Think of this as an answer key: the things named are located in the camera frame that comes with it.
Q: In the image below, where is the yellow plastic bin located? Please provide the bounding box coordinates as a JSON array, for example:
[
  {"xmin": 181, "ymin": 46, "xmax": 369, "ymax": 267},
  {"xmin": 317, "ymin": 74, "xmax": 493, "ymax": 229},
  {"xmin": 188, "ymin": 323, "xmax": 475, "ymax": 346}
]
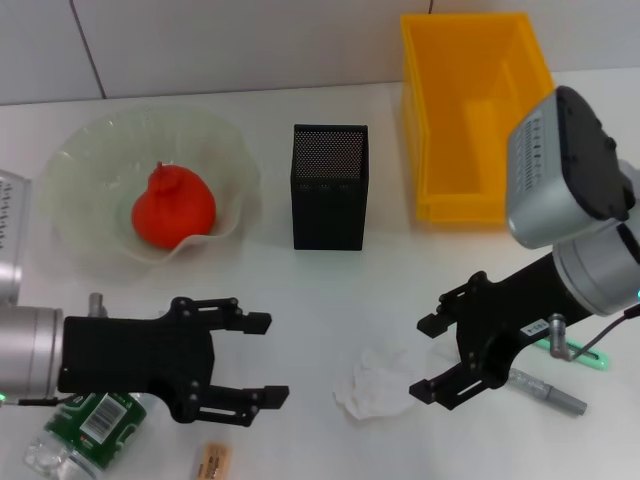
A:
[{"xmin": 399, "ymin": 11, "xmax": 574, "ymax": 224}]

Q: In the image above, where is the mint green utility knife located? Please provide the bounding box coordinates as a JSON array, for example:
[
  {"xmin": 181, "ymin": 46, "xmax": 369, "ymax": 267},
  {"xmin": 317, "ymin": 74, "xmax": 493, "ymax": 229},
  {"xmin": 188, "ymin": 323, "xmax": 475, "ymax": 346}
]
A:
[{"xmin": 536, "ymin": 338, "xmax": 612, "ymax": 373}]

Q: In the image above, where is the small tan wrapped candy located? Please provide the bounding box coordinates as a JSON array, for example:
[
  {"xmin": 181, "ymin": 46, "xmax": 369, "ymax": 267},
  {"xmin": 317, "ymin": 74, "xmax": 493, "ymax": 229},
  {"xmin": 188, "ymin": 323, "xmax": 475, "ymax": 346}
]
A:
[{"xmin": 195, "ymin": 440, "xmax": 235, "ymax": 480}]

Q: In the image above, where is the grey marker pen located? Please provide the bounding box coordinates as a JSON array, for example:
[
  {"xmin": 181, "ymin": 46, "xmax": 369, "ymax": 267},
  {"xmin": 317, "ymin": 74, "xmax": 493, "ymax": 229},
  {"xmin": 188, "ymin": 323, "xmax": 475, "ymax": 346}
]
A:
[{"xmin": 506, "ymin": 366, "xmax": 589, "ymax": 417}]

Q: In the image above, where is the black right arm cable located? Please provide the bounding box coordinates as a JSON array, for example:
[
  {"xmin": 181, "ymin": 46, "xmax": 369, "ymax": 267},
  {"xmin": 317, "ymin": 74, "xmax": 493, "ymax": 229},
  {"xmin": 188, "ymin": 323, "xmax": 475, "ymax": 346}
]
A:
[{"xmin": 573, "ymin": 303, "xmax": 640, "ymax": 359}]

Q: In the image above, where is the white paper ball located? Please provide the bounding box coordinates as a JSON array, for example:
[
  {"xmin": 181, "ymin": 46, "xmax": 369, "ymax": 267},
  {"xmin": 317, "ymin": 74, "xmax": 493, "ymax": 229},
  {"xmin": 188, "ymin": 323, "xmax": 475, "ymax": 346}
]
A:
[{"xmin": 332, "ymin": 347, "xmax": 417, "ymax": 421}]

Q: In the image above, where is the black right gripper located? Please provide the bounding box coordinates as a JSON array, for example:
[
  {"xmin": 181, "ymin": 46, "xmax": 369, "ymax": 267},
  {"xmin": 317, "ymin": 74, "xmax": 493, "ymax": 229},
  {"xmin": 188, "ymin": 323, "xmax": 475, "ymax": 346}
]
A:
[{"xmin": 408, "ymin": 252, "xmax": 585, "ymax": 413}]

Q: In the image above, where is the black mesh pen holder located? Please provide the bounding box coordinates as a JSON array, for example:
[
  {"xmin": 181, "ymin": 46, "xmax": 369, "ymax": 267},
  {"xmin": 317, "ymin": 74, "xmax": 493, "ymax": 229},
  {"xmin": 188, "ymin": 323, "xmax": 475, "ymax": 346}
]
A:
[{"xmin": 289, "ymin": 123, "xmax": 371, "ymax": 252}]

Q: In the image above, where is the clear green-label water bottle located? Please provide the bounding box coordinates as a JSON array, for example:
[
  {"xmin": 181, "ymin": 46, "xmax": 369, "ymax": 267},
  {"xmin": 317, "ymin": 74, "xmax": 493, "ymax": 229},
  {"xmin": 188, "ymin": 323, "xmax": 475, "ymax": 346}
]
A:
[{"xmin": 22, "ymin": 390, "xmax": 152, "ymax": 475}]

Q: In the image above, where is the clear wavy glass fruit plate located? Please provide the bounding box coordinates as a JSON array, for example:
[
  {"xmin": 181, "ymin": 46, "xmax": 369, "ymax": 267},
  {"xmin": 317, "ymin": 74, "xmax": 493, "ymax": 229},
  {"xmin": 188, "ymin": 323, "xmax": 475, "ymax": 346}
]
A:
[{"xmin": 42, "ymin": 102, "xmax": 265, "ymax": 267}]

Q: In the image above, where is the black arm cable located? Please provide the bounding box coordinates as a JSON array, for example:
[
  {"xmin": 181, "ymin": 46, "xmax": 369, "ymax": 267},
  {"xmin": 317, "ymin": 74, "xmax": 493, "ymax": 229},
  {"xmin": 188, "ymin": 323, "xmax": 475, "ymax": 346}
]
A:
[
  {"xmin": 573, "ymin": 303, "xmax": 640, "ymax": 359},
  {"xmin": 13, "ymin": 393, "xmax": 77, "ymax": 407}
]

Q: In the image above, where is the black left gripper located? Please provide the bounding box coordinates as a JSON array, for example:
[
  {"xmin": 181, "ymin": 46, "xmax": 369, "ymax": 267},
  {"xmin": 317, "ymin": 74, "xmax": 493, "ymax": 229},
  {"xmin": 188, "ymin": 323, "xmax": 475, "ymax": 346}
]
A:
[{"xmin": 56, "ymin": 295, "xmax": 292, "ymax": 428}]

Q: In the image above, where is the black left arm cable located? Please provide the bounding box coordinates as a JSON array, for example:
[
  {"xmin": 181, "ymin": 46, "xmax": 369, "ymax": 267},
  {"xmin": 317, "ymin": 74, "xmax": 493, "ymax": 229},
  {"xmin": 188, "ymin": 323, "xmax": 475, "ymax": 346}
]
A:
[{"xmin": 13, "ymin": 393, "xmax": 77, "ymax": 407}]

